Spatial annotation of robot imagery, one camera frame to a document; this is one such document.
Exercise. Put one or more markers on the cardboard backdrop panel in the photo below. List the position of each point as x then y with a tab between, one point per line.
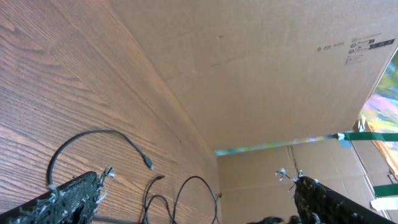
254	72

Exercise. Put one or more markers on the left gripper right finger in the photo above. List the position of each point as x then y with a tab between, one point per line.
317	204

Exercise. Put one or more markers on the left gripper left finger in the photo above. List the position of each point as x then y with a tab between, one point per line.
75	201

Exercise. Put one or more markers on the green tape strip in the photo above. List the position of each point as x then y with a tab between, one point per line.
367	136

